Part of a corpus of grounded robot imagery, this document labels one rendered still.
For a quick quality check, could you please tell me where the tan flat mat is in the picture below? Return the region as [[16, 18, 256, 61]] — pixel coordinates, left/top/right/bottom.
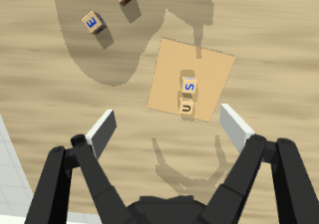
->
[[147, 38, 236, 121]]

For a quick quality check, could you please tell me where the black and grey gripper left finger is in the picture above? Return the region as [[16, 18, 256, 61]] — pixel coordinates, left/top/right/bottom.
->
[[24, 110, 137, 224]]

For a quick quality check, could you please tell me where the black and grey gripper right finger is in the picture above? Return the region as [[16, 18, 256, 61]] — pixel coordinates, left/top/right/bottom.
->
[[193, 104, 319, 224]]

